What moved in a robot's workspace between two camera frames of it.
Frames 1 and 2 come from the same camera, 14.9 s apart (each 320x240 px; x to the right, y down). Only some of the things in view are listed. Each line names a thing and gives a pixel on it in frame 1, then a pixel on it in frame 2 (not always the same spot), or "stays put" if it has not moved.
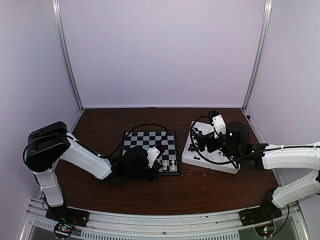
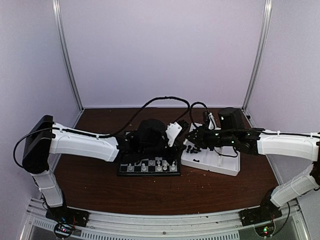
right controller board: [266, 230] stays put
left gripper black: [157, 165] -> [175, 152]
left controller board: [63, 230] stays put
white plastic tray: [215, 160] stays put
